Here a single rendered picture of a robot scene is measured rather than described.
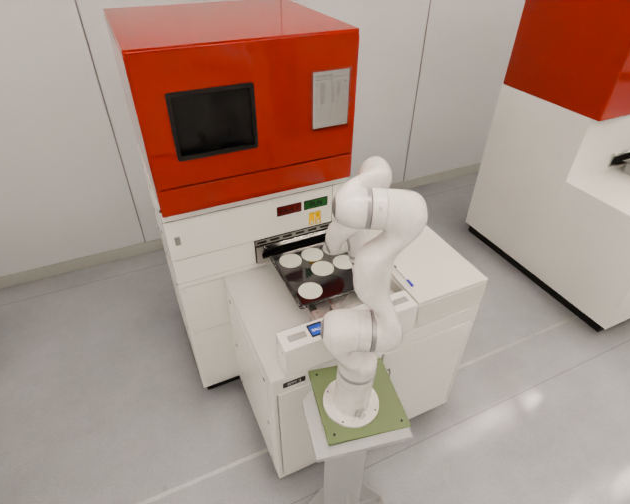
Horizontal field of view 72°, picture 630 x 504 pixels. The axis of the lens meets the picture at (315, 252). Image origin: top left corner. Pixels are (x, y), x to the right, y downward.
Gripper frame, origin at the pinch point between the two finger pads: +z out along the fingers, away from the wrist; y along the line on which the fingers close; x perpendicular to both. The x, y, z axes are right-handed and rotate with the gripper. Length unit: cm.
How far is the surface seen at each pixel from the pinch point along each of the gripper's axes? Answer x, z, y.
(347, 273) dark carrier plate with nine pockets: 4.2, 6.0, -30.3
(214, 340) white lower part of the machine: -60, 36, -67
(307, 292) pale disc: -16.3, 4.5, -25.3
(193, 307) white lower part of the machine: -63, 11, -60
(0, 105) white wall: -128, -91, -183
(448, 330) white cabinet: 35, 36, -5
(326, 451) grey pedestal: -36, 26, 32
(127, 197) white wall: -87, -15, -206
